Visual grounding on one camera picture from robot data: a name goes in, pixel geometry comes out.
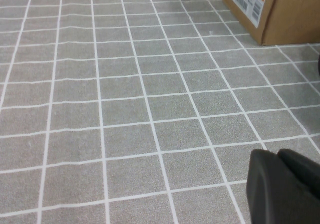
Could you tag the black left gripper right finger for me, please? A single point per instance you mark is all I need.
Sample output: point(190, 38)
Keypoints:
point(305, 171)

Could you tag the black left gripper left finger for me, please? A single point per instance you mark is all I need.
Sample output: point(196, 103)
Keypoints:
point(265, 194)

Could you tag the brown cardboard shoe box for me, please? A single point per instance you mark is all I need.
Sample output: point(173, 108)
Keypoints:
point(287, 24)

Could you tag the grey white-grid tablecloth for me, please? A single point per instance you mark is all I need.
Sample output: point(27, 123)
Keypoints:
point(125, 109)

